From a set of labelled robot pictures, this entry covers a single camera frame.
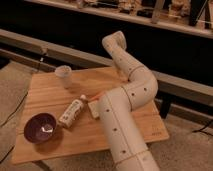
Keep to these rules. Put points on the white labelled bottle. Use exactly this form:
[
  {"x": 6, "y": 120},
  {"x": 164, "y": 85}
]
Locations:
[{"x": 72, "y": 111}]

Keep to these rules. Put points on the long wooden bench rail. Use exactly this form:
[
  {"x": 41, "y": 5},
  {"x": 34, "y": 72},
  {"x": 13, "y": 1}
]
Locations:
[{"x": 167, "y": 83}]

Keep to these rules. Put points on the translucent plastic cup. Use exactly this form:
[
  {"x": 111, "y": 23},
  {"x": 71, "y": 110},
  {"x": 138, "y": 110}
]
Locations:
[{"x": 63, "y": 73}]

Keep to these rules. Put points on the cluttered wooden shelf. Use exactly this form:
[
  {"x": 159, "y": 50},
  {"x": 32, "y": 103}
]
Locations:
[{"x": 130, "y": 11}]

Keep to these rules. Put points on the purple bowl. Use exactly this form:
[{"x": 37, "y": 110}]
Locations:
[{"x": 40, "y": 128}]

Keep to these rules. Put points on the orange carrot toy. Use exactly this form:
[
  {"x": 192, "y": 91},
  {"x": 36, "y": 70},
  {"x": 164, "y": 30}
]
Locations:
[{"x": 94, "y": 97}]

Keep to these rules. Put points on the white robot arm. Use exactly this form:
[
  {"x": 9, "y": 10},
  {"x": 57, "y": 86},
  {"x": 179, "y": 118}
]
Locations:
[{"x": 127, "y": 146}]

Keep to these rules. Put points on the beige eraser block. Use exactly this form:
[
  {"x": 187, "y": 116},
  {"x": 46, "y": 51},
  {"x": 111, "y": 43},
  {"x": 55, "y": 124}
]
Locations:
[{"x": 93, "y": 109}]

